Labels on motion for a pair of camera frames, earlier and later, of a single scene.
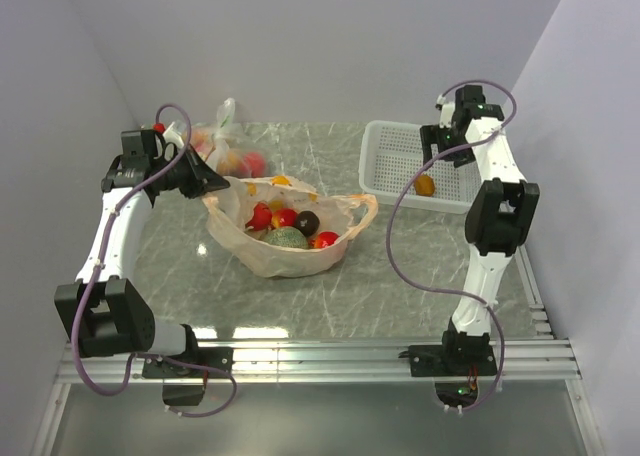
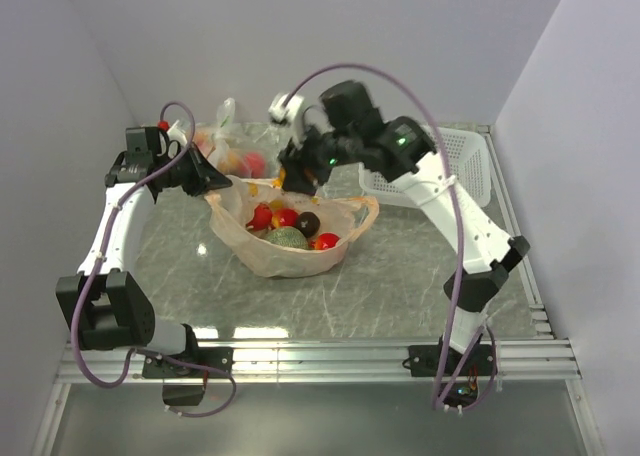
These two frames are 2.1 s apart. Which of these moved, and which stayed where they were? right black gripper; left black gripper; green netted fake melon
Moved: right black gripper
Stayed: green netted fake melon; left black gripper
